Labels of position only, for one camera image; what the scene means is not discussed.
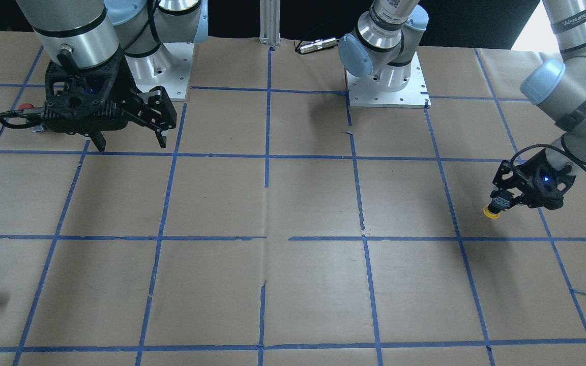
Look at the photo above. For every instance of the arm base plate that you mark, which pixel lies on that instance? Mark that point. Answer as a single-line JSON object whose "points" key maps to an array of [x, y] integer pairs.
{"points": [[169, 67], [390, 87]]}

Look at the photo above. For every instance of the yellow push button switch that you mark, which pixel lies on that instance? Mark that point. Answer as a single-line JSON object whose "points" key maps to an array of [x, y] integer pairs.
{"points": [[501, 200]]}

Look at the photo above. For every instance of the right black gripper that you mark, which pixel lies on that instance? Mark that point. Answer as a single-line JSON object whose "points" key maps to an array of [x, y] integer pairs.
{"points": [[125, 85]]}

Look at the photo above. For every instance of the red push button switch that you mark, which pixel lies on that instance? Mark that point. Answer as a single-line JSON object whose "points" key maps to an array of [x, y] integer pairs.
{"points": [[28, 110]]}

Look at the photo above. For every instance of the aluminium frame post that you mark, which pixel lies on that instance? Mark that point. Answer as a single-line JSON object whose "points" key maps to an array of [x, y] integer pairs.
{"points": [[270, 12]]}

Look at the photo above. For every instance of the silver cable connector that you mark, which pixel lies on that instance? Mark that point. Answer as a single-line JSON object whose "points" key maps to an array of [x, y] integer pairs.
{"points": [[316, 46]]}

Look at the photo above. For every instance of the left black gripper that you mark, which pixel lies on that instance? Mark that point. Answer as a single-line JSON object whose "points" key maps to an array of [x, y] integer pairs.
{"points": [[559, 177]]}

